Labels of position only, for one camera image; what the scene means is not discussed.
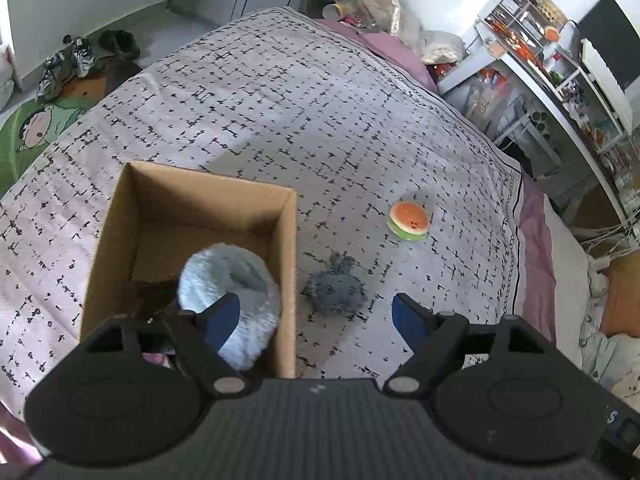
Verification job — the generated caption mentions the white black-patterned blanket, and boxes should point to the white black-patterned blanket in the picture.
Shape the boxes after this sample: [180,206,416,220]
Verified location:
[0,6,526,421]

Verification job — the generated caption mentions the brown cardboard box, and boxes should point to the brown cardboard box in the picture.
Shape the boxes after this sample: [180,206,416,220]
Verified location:
[80,161,298,380]

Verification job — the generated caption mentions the light blue plush toy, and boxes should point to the light blue plush toy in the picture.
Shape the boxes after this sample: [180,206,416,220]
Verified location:
[177,243,282,372]

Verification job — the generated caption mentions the white duvet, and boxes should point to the white duvet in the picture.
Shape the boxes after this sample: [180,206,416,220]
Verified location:
[542,195,601,376]

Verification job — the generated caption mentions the pile of plastic bags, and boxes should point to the pile of plastic bags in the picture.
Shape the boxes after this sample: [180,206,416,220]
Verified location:
[330,0,466,66]

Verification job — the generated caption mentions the pair of dark slippers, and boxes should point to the pair of dark slippers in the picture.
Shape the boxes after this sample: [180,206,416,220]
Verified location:
[97,30,142,59]

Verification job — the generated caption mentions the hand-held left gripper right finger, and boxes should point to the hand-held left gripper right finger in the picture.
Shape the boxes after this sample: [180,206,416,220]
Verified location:
[384,294,556,396]

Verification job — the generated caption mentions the clear drawer organizer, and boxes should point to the clear drawer organizer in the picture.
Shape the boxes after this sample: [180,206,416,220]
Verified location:
[472,0,581,68]

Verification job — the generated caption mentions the black monitor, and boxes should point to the black monitor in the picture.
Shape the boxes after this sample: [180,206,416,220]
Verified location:
[579,0,640,91]

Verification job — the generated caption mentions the green cartoon floor mat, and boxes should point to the green cartoon floor mat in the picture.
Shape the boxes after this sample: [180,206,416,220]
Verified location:
[0,60,126,196]

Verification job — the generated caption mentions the round watermelon plush toy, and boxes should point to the round watermelon plush toy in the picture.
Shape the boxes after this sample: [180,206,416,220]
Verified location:
[388,201,431,242]

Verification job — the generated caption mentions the white desk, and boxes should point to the white desk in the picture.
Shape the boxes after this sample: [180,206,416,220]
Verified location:
[440,0,640,241]

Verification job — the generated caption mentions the grey whale plush toy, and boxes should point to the grey whale plush toy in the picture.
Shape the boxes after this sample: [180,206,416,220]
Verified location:
[300,252,370,317]

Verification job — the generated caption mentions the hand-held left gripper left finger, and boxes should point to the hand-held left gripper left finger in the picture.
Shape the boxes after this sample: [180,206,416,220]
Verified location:
[80,292,249,396]

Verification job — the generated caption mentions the white keyboard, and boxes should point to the white keyboard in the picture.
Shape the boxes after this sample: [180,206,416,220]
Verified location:
[580,40,633,133]

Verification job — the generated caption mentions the light patterned clothing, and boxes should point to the light patterned clothing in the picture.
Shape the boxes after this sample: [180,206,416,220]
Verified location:
[580,260,640,403]

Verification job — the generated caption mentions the white cables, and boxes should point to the white cables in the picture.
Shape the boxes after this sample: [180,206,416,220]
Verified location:
[575,220,640,263]

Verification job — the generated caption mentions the black cloth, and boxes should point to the black cloth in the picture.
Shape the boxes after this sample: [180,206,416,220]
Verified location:
[131,280,181,356]

